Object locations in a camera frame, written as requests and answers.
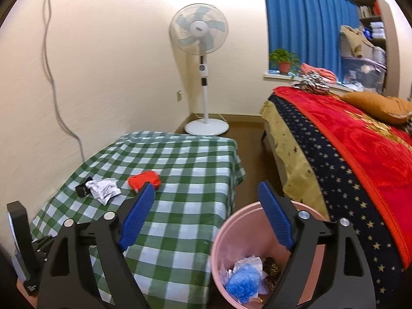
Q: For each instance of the blue curtain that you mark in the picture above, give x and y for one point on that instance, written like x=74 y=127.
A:
x=305 y=22

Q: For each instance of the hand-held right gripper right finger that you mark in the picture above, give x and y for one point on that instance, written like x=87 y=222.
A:
x=276 y=215

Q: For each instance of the beige coat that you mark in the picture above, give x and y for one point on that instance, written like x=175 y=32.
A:
x=355 y=40

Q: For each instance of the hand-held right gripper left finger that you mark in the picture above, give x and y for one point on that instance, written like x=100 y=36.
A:
x=136 y=214

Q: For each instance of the clear plastic storage box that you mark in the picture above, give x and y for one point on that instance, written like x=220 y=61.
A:
x=367 y=74

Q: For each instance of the black white striped cloth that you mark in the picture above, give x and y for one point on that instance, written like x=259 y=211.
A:
x=310 y=83

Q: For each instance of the white standing fan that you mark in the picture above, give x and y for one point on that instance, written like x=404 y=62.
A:
x=199 y=27

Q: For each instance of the brown pillow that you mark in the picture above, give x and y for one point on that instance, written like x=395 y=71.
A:
x=373 y=106

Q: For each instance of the grey bed frame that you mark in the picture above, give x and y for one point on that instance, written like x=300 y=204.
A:
x=276 y=164

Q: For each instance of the pink folded cloth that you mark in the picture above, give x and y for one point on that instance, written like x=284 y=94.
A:
x=322 y=72

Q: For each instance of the dark patterned wrapper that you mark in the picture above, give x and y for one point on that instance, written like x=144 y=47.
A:
x=273 y=268

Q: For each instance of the potted green plant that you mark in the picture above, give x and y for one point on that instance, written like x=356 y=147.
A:
x=284 y=61

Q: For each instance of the crumpled silver wrapper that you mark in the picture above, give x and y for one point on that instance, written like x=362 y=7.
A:
x=103 y=190

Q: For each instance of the wooden bookshelf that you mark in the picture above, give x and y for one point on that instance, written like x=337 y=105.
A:
x=370 y=13

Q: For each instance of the red snack packet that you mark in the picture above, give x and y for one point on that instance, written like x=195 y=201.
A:
x=143 y=180

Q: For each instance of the small black packet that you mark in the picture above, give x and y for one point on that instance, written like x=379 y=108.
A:
x=83 y=188

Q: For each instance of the red blanket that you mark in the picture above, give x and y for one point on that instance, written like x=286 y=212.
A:
x=363 y=151

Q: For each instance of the bed with starry blanket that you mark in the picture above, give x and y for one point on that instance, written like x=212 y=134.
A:
x=347 y=212

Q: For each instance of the green checked tablecloth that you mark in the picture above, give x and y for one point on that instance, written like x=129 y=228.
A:
x=186 y=173

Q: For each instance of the white wall plug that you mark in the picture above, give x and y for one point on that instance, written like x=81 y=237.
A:
x=179 y=96

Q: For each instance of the pink plastic bin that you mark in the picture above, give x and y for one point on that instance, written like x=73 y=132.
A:
x=225 y=231

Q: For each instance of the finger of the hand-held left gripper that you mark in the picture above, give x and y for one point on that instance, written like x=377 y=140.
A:
x=21 y=228

